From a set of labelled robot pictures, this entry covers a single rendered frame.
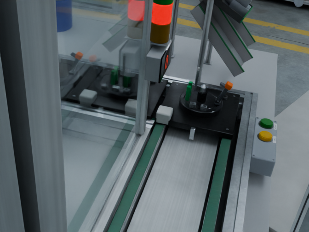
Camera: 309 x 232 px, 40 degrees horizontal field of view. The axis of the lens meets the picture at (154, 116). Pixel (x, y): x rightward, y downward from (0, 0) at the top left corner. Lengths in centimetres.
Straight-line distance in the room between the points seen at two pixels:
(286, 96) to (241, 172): 239
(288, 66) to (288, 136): 251
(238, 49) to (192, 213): 76
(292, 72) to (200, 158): 274
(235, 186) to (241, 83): 74
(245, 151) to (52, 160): 111
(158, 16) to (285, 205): 63
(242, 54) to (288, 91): 200
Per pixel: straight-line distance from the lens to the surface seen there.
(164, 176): 119
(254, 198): 127
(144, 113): 120
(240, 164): 122
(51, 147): 16
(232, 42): 165
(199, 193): 116
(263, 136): 132
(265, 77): 188
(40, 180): 16
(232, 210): 107
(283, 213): 126
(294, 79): 383
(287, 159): 144
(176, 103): 139
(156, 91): 144
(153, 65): 107
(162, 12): 105
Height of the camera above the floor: 172
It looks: 35 degrees down
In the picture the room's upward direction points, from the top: 6 degrees clockwise
